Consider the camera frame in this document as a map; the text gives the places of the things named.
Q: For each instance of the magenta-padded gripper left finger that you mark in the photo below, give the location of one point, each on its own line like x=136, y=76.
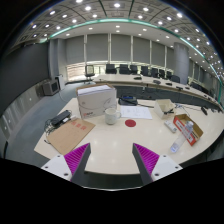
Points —
x=76, y=159

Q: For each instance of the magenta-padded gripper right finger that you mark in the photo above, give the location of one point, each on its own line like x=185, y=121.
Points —
x=147, y=159

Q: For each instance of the clear plastic water bottle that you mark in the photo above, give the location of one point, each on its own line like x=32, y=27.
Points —
x=181, y=138

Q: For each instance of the brown paper envelope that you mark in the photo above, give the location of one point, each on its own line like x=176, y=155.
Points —
x=70, y=135

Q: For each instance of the flat round red coaster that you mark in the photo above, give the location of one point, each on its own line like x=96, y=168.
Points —
x=130, y=123

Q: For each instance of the small white remote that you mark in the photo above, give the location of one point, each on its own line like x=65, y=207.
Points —
x=170, y=126

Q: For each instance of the black power adapter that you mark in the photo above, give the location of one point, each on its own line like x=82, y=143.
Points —
x=60, y=118

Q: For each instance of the white printed paper sheet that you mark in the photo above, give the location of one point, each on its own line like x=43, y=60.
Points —
x=136, y=112

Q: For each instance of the brown box with red side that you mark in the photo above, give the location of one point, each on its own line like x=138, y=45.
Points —
x=196, y=130

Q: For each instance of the white copy paper carton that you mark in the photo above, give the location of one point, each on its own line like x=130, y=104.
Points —
x=96, y=101

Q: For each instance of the black desk device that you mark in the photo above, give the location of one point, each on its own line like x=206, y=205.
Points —
x=128, y=100

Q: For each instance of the grey box monitor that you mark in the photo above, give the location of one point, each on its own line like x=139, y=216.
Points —
x=50, y=87

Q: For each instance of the long curved conference desk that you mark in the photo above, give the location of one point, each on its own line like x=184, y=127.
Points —
x=133, y=81

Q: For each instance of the row of black office chairs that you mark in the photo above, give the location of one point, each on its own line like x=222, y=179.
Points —
x=124, y=69

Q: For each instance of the round ceiling lights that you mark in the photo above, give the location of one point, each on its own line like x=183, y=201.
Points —
x=117, y=5

